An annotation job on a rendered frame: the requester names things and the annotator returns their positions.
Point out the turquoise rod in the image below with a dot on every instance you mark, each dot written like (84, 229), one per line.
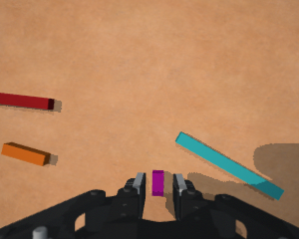
(229, 165)

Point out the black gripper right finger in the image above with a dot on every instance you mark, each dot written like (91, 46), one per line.
(196, 222)

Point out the magenta rod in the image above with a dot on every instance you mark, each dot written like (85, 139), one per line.
(157, 183)

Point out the dark red rod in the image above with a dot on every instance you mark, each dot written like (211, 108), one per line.
(27, 101)

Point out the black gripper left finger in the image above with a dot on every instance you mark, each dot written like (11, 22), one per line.
(116, 217)

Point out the orange rod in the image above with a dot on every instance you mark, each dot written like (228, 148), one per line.
(26, 153)

